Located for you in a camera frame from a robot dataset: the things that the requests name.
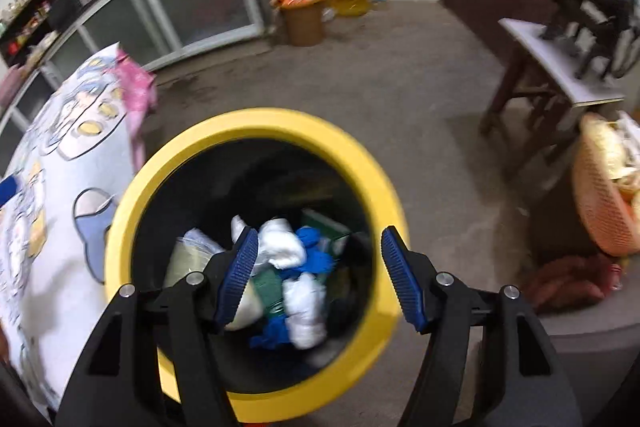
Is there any brown waste basket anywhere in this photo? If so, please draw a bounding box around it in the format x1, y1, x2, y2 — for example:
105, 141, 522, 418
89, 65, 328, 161
270, 0, 329, 48

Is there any orange plastic basket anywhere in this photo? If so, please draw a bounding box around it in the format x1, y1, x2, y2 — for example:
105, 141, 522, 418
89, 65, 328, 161
572, 112, 640, 258

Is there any black shelf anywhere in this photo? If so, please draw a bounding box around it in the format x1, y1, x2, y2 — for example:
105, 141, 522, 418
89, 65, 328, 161
0, 0, 64, 68

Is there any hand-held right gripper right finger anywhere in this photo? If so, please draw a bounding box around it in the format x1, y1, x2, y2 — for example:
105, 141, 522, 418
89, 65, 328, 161
380, 226, 584, 427

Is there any white green milk carton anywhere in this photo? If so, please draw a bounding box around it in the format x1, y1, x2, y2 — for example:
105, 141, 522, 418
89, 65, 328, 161
300, 207, 354, 254
165, 227, 287, 333

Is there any pink patterned cloth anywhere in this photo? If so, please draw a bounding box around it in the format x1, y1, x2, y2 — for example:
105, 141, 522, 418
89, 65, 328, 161
112, 49, 159, 172

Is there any white tissue wad blue band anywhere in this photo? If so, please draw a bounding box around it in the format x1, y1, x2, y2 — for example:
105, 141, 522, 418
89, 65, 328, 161
257, 217, 329, 351

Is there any pile of sweet potatoes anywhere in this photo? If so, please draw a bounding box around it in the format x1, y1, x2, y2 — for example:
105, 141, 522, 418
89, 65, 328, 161
525, 254, 627, 314

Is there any wooden stool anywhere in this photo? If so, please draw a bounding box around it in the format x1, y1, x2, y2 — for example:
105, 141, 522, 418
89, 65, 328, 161
479, 18, 627, 180

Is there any cartoon printed tablecloth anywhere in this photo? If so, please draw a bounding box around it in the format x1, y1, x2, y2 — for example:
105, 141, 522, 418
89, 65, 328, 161
0, 42, 151, 414

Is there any white crumpled tissue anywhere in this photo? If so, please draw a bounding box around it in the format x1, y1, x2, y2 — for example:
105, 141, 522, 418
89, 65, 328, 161
230, 214, 251, 244

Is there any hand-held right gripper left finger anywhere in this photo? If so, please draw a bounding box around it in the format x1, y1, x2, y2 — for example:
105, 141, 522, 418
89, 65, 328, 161
55, 227, 261, 427

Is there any yellow rimmed black trash bin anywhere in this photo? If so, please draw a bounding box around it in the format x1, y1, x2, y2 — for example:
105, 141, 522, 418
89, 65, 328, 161
104, 108, 410, 424

